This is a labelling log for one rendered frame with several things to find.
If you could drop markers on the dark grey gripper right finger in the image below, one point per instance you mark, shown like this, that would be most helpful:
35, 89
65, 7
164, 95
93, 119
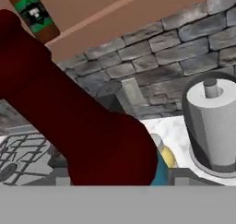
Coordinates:
187, 176

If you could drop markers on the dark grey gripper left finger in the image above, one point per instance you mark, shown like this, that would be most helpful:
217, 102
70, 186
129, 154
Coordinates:
58, 166

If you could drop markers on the dark red wine bottle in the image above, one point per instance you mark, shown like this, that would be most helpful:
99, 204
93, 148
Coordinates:
76, 117

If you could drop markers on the dark grey paper towel holder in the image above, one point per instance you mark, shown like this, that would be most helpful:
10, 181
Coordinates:
196, 154

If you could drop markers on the teal can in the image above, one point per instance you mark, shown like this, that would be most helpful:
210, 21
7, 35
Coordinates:
161, 174

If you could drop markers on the yellow bottle with grey cap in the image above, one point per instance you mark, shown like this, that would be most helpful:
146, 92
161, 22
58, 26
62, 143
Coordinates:
168, 155

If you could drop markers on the grey hob with black grates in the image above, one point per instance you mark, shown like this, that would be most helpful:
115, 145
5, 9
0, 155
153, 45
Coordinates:
21, 154

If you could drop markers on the white paper towel roll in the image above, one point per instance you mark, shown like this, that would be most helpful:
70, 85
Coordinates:
215, 126

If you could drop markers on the grey blocky object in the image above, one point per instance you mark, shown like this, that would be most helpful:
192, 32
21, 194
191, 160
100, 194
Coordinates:
129, 94

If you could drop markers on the brown bottle with green label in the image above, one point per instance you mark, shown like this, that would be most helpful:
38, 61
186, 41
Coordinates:
34, 13

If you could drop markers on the brown wall cabinet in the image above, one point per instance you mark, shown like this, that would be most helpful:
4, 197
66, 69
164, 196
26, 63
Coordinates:
129, 6

